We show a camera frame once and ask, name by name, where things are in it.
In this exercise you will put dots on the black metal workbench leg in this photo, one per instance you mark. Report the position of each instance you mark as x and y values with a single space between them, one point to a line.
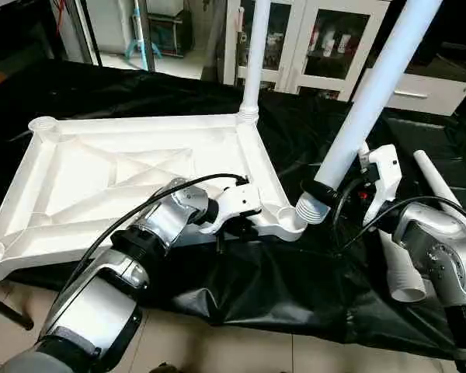
7 311

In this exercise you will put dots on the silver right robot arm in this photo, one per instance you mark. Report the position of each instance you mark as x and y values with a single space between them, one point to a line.
442 248

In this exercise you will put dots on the white plastic table top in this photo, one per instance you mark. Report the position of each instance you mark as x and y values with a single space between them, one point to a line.
101 186

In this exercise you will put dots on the white plastic table leg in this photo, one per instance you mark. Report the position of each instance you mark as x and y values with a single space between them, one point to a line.
365 101
405 283
437 178
256 50

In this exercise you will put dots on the white glass-door cabinet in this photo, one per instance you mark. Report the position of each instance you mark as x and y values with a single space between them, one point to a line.
295 58

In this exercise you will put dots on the light blue plastic stand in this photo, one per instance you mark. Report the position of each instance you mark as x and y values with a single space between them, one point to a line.
140 39

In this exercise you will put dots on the white drawer unit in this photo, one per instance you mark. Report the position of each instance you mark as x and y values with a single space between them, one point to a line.
431 93

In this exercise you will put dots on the black box with orange label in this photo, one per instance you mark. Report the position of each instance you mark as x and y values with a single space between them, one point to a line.
431 39

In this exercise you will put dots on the black mat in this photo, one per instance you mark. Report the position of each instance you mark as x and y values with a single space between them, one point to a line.
295 272

